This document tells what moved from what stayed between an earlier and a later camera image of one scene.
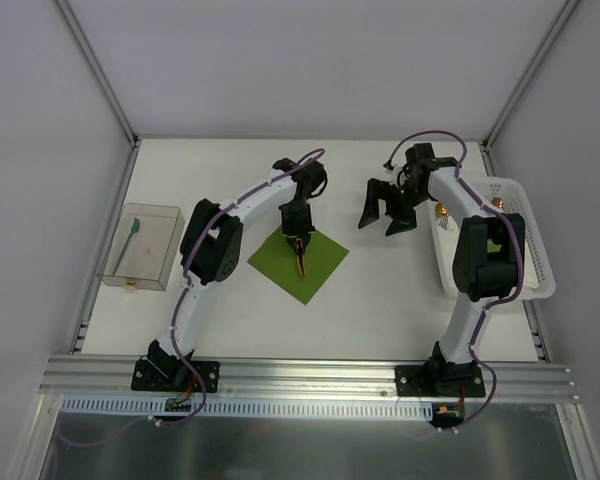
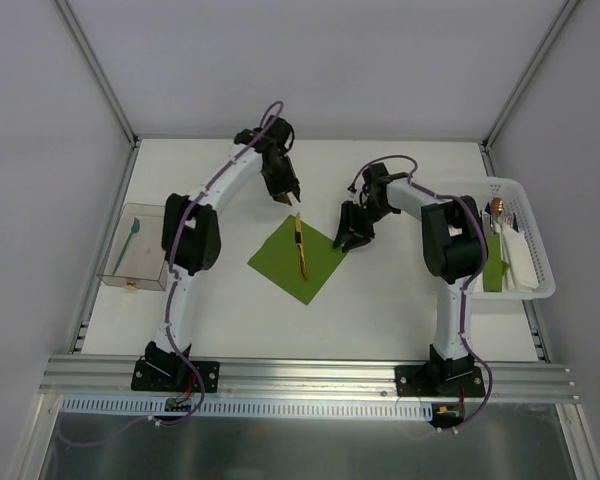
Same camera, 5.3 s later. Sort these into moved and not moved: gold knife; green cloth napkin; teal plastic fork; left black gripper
Moved: left black gripper
Not moved: gold knife; teal plastic fork; green cloth napkin
